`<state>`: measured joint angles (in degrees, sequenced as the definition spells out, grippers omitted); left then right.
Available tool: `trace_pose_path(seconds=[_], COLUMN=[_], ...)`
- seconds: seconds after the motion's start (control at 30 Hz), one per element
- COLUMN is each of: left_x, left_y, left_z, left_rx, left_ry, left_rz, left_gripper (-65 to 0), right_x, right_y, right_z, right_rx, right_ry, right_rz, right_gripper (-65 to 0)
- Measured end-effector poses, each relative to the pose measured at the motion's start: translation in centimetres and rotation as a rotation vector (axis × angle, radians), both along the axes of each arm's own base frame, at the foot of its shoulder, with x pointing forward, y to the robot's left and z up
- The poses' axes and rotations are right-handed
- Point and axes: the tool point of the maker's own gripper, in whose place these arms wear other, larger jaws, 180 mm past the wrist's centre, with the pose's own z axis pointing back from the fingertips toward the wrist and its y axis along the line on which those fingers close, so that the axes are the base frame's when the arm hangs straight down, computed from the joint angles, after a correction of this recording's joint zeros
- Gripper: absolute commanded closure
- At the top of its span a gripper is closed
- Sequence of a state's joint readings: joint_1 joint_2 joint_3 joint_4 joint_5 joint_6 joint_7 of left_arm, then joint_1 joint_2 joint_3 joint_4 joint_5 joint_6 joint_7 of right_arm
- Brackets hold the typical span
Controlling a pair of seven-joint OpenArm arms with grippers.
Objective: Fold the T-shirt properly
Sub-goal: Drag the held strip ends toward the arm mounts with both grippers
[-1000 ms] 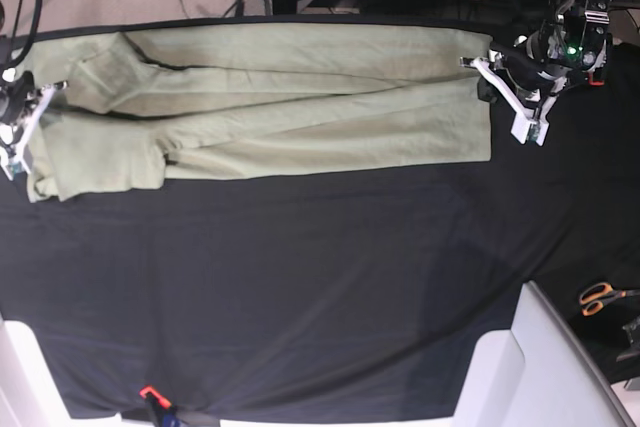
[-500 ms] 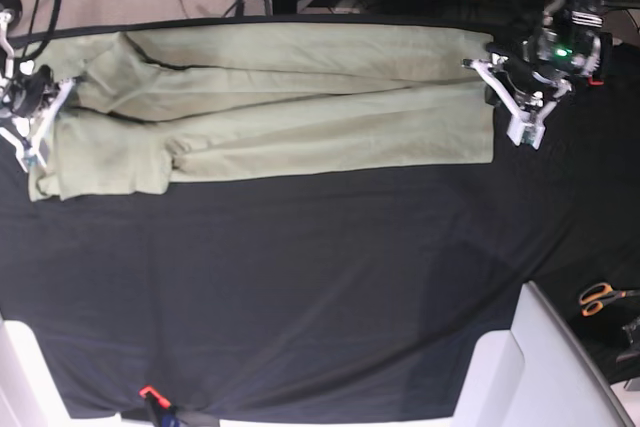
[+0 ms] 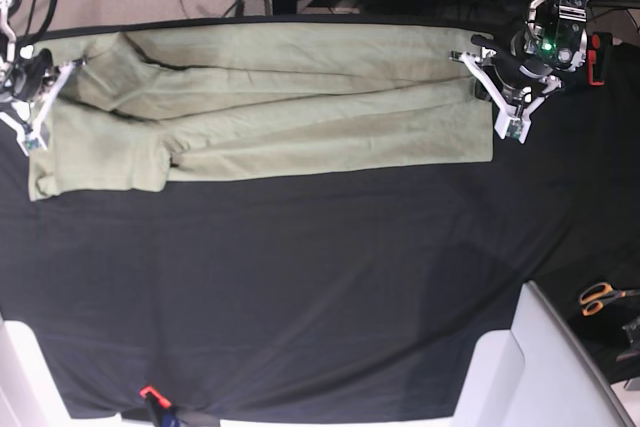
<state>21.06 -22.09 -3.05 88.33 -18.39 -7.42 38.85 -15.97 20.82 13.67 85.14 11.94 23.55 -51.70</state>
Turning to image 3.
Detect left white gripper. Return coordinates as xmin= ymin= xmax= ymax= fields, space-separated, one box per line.
xmin=449 ymin=34 xmax=563 ymax=143

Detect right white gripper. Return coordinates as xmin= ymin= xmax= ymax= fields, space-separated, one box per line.
xmin=1 ymin=49 xmax=86 ymax=155

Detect olive green T-shirt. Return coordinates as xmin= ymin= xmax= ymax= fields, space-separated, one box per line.
xmin=28 ymin=23 xmax=493 ymax=201

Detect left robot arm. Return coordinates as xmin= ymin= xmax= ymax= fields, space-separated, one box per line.
xmin=450 ymin=0 xmax=590 ymax=143

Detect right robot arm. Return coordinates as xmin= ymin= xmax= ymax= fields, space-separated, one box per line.
xmin=1 ymin=0 xmax=86 ymax=156

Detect orange black clamp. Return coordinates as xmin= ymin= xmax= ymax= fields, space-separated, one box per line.
xmin=587 ymin=32 xmax=613 ymax=86

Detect black table cloth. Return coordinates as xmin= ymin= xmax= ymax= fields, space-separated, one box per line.
xmin=1 ymin=43 xmax=639 ymax=423

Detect orange blue front clamp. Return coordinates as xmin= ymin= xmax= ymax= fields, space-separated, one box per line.
xmin=139 ymin=385 xmax=182 ymax=427

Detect orange handled scissors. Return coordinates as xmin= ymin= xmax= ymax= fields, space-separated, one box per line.
xmin=578 ymin=282 xmax=639 ymax=317

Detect white table frame left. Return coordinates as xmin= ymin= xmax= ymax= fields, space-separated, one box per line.
xmin=1 ymin=319 xmax=71 ymax=427

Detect white table frame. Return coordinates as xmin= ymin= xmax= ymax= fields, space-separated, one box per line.
xmin=1 ymin=319 xmax=71 ymax=427
xmin=451 ymin=281 xmax=634 ymax=427

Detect white table frame right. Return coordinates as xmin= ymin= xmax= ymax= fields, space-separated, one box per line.
xmin=451 ymin=281 xmax=634 ymax=427

